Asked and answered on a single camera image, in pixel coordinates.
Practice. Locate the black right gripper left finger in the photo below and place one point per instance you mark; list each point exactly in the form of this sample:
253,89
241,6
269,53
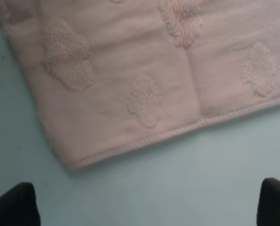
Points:
18,206

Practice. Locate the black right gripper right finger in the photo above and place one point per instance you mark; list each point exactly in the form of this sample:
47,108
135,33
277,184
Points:
268,211

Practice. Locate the pink towel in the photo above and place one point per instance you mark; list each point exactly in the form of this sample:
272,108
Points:
112,76

